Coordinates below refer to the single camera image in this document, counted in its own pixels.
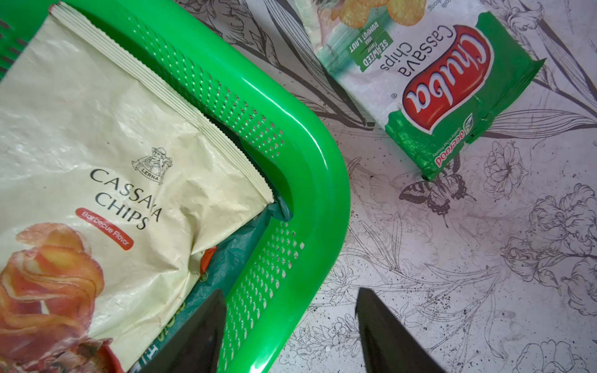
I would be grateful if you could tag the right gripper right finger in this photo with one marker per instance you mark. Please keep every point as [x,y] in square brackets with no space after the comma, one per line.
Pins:
[387,345]

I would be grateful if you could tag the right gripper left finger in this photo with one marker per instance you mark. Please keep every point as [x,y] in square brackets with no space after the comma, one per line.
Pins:
[197,345]

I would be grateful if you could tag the dark green Real chips bag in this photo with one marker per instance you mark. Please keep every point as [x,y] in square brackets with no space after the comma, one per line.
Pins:
[227,263]

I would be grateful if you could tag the orange cream cassava chips bag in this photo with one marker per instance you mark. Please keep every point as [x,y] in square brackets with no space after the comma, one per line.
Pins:
[113,189]

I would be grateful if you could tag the green white Chuba chips bag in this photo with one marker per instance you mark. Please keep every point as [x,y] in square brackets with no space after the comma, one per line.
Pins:
[433,74]

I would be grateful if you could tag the green plastic basket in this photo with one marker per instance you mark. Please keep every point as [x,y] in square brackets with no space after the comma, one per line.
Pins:
[284,140]

